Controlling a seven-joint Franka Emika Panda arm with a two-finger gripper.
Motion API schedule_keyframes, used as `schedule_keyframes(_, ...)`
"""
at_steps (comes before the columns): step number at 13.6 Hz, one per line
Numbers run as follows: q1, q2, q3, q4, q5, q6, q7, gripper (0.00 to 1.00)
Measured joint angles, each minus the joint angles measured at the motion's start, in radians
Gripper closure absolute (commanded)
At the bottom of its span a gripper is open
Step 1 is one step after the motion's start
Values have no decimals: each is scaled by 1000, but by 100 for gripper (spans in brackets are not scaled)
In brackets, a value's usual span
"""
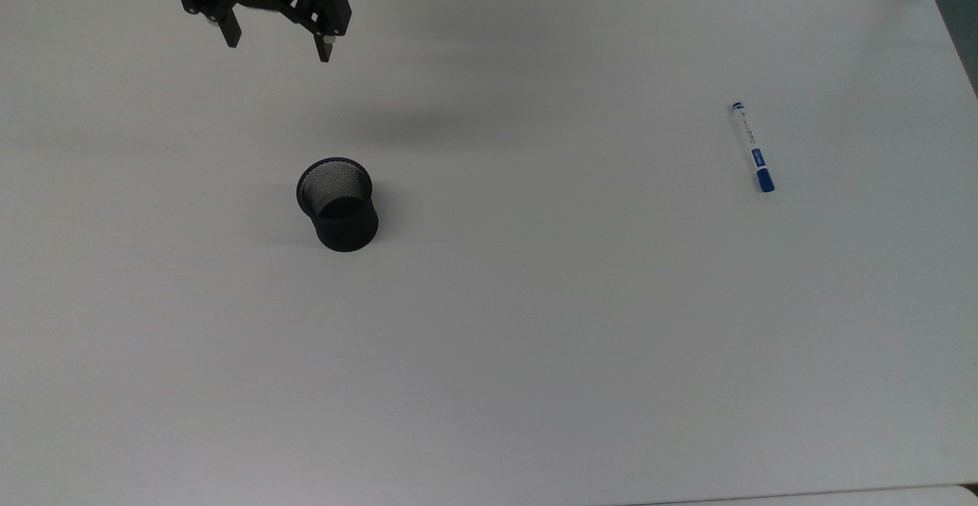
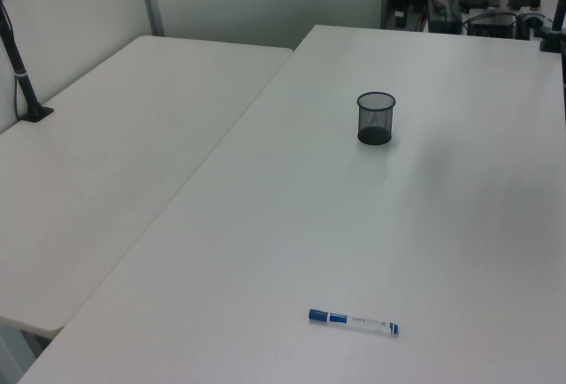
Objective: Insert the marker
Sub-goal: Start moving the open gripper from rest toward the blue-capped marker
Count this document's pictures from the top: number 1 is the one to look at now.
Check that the blue and white marker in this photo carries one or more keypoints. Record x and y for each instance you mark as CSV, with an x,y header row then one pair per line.
x,y
752,147

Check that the black mesh pen cup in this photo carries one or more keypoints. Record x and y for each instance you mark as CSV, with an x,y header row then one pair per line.
x,y
340,212

